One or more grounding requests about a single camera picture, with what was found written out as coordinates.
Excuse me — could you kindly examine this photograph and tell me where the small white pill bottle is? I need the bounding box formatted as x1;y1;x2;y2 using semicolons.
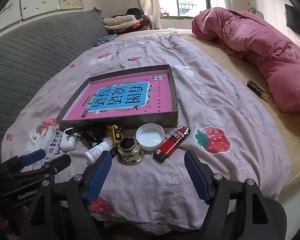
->
84;141;112;165

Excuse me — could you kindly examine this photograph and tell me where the white earbuds case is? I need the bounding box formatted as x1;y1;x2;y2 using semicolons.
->
60;127;78;152

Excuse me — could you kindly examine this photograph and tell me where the black yellow digital watch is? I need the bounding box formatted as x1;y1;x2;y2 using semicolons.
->
77;125;123;152

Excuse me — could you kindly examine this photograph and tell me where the red black lighter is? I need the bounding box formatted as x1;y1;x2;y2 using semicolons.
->
153;126;191;163

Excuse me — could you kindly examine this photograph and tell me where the white plastic jar lid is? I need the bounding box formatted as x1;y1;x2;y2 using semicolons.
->
135;123;165;152

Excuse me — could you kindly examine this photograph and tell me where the pink strawberry print blanket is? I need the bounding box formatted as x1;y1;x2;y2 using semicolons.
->
1;33;290;235

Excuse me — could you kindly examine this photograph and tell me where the grey shallow cardboard box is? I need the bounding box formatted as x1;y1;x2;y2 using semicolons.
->
56;64;178;129

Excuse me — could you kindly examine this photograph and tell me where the pink Chinese workbook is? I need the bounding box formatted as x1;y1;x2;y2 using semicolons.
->
63;73;173;121

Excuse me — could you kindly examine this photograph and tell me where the grey quilted headboard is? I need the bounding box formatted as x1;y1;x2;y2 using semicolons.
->
0;8;107;162

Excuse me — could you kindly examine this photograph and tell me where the beige bed sheet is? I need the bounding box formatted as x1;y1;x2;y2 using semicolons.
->
117;28;300;191

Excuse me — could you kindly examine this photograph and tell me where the dark patterned cloth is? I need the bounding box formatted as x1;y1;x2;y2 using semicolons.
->
94;34;117;47

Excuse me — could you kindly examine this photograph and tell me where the rose pink quilt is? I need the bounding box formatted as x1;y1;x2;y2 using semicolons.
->
192;7;300;113

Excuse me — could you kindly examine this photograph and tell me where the stack of folded clothes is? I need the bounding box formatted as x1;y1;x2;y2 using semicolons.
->
102;8;151;35

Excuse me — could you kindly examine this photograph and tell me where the cream curtain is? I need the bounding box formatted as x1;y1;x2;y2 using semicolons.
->
139;0;161;29

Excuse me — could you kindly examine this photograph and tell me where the wall mounted black television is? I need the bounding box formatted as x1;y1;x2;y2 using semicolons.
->
285;4;300;35

